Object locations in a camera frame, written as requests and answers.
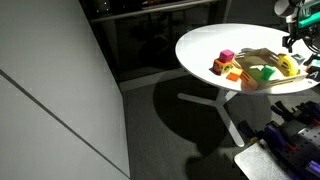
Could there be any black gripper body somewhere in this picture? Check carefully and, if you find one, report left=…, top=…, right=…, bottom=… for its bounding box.
left=282, top=33, right=300, bottom=53

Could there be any yellow banana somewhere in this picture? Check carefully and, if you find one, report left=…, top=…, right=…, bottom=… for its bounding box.
left=277, top=54, right=299, bottom=76

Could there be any dark green block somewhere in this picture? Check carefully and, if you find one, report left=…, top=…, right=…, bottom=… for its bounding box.
left=261, top=65, right=275, bottom=81

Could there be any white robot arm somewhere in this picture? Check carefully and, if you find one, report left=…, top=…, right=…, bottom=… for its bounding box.
left=274, top=0, right=320, bottom=53

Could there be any wooden tray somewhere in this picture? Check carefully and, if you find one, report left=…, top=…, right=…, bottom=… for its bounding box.
left=233, top=48, right=307, bottom=90

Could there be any grey blue block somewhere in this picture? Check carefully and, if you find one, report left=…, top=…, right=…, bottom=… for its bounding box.
left=293, top=54, right=305, bottom=65

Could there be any light green block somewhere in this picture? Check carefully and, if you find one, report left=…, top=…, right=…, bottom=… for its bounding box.
left=248, top=68, right=262, bottom=82

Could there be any magenta block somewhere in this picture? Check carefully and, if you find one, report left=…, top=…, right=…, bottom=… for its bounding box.
left=219, top=49, right=234, bottom=63

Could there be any red orange block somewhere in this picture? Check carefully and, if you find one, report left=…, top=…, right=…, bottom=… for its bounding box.
left=227, top=67, right=243, bottom=82

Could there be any orange number cube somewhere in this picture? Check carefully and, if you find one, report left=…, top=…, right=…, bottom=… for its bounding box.
left=213, top=59, right=232, bottom=75

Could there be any white round table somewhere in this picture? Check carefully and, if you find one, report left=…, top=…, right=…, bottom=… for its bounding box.
left=175, top=23, right=319, bottom=147

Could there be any black perforated cart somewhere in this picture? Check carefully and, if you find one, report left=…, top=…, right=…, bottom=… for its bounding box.
left=234, top=101, right=320, bottom=180

